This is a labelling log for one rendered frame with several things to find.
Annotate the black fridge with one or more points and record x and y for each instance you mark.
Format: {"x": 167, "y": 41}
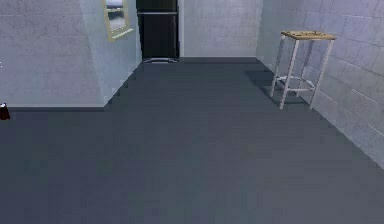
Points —
{"x": 157, "y": 33}

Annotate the white stool with wooden seat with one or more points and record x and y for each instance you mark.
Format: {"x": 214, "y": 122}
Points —
{"x": 308, "y": 35}

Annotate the dark red object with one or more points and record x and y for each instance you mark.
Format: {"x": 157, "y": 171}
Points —
{"x": 4, "y": 112}

